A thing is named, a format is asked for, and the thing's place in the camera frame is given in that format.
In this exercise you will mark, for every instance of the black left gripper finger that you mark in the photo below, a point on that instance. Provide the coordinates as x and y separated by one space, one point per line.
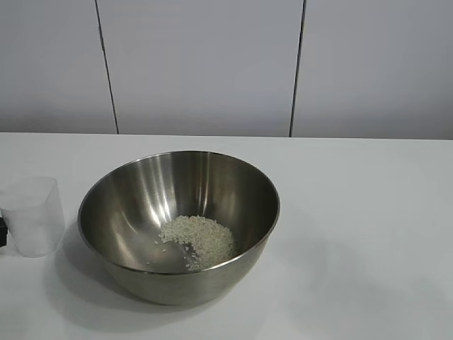
3 232

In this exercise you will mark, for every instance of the clear plastic measuring cup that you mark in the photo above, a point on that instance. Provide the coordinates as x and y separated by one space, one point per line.
35 219

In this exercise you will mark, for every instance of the stainless steel mixing bowl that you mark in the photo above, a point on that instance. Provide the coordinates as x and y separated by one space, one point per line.
141 198

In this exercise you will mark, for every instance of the white rice grains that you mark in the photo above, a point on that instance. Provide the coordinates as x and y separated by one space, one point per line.
209 241

